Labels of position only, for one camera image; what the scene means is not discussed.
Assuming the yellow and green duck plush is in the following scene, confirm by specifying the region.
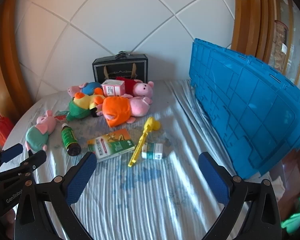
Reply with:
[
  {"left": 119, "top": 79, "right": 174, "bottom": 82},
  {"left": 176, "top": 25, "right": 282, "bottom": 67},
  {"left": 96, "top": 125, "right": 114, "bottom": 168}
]
[{"left": 66, "top": 87, "right": 107, "bottom": 120}]

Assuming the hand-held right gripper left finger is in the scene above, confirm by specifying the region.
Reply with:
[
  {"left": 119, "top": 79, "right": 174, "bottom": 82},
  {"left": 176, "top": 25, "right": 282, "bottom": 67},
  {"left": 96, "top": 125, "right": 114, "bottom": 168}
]
[{"left": 14, "top": 151, "right": 97, "bottom": 240}]

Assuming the blue plastic crate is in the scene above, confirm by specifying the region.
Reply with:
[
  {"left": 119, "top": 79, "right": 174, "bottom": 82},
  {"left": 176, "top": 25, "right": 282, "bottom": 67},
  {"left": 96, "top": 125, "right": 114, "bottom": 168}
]
[{"left": 189, "top": 38, "right": 300, "bottom": 180}]

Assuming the yellow plastic toy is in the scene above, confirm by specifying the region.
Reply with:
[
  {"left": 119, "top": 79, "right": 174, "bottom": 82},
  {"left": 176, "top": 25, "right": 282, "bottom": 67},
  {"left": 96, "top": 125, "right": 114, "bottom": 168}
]
[{"left": 128, "top": 117, "right": 161, "bottom": 168}]

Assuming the striped white bed sheet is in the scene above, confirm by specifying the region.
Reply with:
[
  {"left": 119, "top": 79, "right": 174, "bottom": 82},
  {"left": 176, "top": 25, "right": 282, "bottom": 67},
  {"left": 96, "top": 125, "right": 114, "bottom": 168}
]
[{"left": 1, "top": 79, "right": 285, "bottom": 240}]

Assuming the black gift box with handles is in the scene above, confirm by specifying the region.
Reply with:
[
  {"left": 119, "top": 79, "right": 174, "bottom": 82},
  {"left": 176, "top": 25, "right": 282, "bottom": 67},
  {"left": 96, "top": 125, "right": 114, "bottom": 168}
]
[{"left": 92, "top": 51, "right": 148, "bottom": 84}]

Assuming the small white green medicine box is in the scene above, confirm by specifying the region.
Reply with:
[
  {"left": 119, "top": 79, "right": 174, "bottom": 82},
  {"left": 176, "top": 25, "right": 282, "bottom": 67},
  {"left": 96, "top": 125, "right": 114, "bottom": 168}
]
[{"left": 141, "top": 142, "right": 164, "bottom": 159}]

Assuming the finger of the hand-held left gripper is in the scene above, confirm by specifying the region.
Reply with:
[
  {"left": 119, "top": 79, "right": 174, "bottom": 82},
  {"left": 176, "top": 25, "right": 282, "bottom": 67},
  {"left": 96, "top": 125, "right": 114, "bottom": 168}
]
[
  {"left": 0, "top": 144, "right": 24, "bottom": 174},
  {"left": 0, "top": 150, "right": 47, "bottom": 188}
]

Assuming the white padded wooden headboard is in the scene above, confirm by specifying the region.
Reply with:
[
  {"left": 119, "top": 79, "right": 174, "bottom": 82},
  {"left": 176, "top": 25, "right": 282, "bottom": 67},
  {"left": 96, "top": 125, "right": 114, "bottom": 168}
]
[{"left": 0, "top": 0, "right": 275, "bottom": 120}]

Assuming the small red green toy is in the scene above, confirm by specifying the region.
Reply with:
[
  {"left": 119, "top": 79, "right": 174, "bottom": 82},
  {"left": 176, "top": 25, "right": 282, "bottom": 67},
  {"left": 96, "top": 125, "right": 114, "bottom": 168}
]
[{"left": 54, "top": 110, "right": 70, "bottom": 120}]

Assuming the pink and white carton box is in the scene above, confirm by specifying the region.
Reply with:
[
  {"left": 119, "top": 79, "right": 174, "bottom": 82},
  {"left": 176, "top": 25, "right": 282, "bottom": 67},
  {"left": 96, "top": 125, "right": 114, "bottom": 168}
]
[{"left": 101, "top": 79, "right": 126, "bottom": 97}]

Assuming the pig plush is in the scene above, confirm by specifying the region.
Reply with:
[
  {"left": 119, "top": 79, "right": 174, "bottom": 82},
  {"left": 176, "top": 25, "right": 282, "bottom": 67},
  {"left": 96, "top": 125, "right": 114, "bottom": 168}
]
[
  {"left": 97, "top": 95, "right": 152, "bottom": 127},
  {"left": 67, "top": 82, "right": 104, "bottom": 98},
  {"left": 25, "top": 109, "right": 57, "bottom": 152},
  {"left": 115, "top": 76, "right": 155, "bottom": 99}
]

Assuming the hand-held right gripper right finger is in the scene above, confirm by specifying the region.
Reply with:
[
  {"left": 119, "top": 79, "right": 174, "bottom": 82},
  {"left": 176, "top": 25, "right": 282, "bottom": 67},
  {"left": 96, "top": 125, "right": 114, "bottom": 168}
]
[{"left": 198, "top": 151, "right": 282, "bottom": 240}]

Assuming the patterned curtain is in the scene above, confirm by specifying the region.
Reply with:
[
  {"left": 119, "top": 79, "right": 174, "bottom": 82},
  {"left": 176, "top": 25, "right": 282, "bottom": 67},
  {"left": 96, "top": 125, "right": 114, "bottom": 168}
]
[{"left": 272, "top": 0, "right": 300, "bottom": 85}]

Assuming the green and orange medicine box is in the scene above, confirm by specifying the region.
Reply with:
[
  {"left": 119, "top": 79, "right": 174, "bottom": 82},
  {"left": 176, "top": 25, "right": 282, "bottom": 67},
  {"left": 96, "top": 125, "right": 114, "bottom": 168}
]
[{"left": 87, "top": 128, "right": 136, "bottom": 162}]

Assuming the green medicine bottle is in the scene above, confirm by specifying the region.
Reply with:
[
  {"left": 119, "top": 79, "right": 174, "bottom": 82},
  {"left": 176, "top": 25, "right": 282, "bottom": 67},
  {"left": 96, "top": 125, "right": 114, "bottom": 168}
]
[{"left": 61, "top": 123, "right": 81, "bottom": 156}]

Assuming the red bag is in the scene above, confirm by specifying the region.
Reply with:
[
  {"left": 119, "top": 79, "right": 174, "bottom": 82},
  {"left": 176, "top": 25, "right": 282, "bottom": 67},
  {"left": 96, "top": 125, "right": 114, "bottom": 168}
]
[{"left": 0, "top": 112, "right": 14, "bottom": 147}]

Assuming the green cloth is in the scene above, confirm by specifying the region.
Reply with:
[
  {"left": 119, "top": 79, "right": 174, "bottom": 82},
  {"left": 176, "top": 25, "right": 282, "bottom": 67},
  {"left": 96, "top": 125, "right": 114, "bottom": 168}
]
[{"left": 281, "top": 187, "right": 300, "bottom": 235}]

